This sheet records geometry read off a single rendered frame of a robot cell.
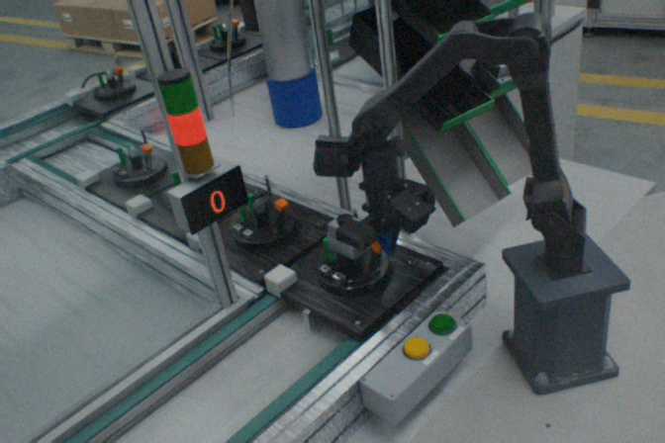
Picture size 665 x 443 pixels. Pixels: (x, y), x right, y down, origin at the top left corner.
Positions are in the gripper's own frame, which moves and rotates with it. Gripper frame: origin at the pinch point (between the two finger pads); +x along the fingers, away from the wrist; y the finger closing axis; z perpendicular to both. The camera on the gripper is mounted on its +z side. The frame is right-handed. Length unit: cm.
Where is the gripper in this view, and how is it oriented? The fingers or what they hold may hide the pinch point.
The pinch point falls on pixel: (388, 237)
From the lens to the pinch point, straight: 115.6
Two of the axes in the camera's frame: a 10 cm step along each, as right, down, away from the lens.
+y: 6.8, -4.8, 5.5
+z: 7.1, 2.9, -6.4
